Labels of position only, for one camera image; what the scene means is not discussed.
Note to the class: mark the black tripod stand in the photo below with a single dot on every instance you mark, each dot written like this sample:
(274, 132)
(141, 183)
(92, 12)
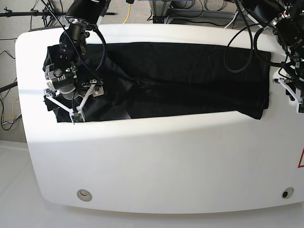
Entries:
(49, 14)

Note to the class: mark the black T-shirt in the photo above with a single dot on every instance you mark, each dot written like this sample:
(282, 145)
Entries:
(170, 79)

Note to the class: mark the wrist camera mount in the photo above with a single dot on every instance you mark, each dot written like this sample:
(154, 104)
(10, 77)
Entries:
(71, 101)
(298, 99)

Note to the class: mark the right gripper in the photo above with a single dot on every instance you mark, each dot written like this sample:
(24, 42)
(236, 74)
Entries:
(66, 86)

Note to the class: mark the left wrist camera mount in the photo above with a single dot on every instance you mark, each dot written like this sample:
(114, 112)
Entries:
(298, 99)

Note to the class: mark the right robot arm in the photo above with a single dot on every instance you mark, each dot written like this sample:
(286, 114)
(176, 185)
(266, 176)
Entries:
(77, 65)

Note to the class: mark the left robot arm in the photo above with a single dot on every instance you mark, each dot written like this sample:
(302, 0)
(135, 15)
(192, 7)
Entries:
(288, 23)

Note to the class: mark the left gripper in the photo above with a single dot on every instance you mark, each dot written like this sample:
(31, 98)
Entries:
(295, 69)

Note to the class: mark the grey table leg base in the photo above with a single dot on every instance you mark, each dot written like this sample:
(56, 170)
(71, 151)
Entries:
(159, 11)

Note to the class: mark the silver table grommet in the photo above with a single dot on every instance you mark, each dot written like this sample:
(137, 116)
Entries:
(84, 195)

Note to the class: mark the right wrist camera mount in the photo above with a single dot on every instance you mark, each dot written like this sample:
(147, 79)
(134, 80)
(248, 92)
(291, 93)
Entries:
(71, 101)

